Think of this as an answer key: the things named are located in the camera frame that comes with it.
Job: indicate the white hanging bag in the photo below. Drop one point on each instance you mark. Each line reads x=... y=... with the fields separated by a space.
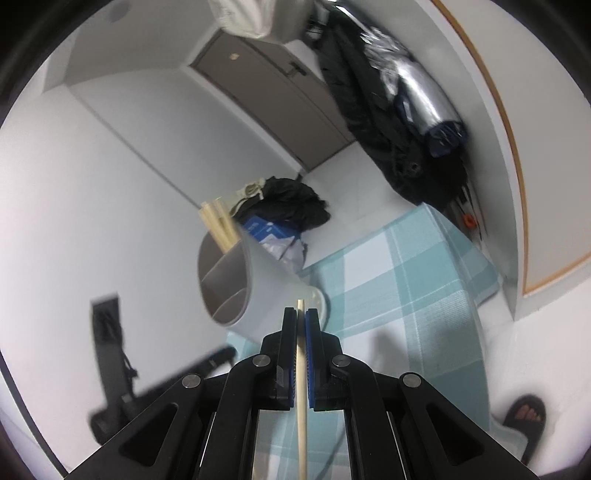
x=258 y=16

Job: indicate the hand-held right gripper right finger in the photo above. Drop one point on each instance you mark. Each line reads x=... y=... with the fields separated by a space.
x=310 y=360

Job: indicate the clear plastic bag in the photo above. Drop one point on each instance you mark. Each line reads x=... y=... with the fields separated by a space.
x=286 y=251

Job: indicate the black hanging coat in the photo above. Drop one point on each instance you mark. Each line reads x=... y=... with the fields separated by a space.
x=364 y=115

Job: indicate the person's foot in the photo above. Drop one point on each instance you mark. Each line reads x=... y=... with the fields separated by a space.
x=526 y=412

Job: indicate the white wardrobe with wooden trim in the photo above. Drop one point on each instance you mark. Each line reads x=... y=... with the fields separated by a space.
x=554 y=184

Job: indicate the black bag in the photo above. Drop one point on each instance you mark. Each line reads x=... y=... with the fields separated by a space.
x=295 y=198

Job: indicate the beige cloth bag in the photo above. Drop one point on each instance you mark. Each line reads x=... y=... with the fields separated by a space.
x=251 y=189

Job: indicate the pale wooden chopstick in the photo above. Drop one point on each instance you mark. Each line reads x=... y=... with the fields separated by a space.
x=301 y=424
x=228 y=217
x=213 y=230

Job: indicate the bundle of wooden chopsticks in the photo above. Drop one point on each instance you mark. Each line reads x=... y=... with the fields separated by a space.
x=220 y=224

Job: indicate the teal checked tablecloth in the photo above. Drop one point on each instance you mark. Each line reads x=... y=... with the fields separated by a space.
x=415 y=300

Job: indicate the white plastic utensil holder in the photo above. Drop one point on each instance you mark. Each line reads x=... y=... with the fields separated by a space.
x=268 y=295

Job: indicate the grey door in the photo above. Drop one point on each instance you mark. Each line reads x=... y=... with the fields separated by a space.
x=268 y=92

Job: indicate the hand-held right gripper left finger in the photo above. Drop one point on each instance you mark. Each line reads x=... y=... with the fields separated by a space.
x=292 y=360

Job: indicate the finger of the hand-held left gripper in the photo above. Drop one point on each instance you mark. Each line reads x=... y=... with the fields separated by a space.
x=207 y=362

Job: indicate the silver folded umbrella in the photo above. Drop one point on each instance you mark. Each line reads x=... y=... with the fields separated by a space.
x=415 y=87

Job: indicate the blue cardboard box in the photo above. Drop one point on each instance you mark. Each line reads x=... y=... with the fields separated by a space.
x=263 y=228

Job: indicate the black slipper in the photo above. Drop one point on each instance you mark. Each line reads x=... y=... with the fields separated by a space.
x=521 y=436

